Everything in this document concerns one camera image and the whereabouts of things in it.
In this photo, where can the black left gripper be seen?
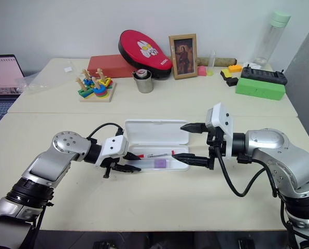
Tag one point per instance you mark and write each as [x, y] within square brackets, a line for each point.
[107, 171]

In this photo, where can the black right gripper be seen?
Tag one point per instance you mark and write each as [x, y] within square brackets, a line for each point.
[212, 145]

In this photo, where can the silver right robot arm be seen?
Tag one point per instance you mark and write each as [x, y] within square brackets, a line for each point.
[268, 145]

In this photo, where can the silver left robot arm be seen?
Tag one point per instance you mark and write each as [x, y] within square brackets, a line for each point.
[40, 166]

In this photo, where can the red marker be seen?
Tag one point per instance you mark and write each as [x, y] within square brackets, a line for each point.
[157, 155]

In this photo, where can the white plastic pencil case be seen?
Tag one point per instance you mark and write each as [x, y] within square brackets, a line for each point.
[154, 132]

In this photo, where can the black yellow toy block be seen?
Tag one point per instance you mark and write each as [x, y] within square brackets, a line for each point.
[231, 81]

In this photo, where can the small pink block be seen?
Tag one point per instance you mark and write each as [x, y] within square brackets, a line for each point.
[202, 71]

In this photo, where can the metal cup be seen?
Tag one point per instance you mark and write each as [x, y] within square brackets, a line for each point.
[144, 85]

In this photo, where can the wooden colourful stacking toy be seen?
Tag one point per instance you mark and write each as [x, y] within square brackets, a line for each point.
[97, 90]

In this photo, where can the green foam block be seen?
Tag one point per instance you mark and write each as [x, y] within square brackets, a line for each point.
[258, 89]

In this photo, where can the clear tube with yellow-green base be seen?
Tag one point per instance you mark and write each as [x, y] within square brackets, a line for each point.
[212, 61]

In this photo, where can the small silver red-topped cylinder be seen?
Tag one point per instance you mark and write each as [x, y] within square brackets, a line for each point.
[142, 73]

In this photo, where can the black handheld controller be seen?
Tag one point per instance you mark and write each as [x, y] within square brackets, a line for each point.
[263, 75]

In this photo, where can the red rectangular block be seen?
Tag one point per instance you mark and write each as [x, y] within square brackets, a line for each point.
[105, 66]

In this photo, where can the red black punch pad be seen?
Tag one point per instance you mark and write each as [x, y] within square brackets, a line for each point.
[141, 49]

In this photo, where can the clear plastic bag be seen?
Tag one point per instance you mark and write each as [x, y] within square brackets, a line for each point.
[48, 77]

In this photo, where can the clear bottle with green lid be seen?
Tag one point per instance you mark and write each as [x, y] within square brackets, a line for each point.
[269, 39]

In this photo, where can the laptop with pink screen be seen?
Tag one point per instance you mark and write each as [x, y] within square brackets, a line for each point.
[4, 75]

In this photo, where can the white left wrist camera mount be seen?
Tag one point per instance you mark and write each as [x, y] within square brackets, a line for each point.
[113, 147]

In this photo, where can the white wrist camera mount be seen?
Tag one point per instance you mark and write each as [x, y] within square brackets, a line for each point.
[222, 116]
[113, 147]

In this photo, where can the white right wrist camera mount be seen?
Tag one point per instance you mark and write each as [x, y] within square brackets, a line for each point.
[222, 116]

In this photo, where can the wooden picture frame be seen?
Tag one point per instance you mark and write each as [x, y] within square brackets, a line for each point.
[183, 55]

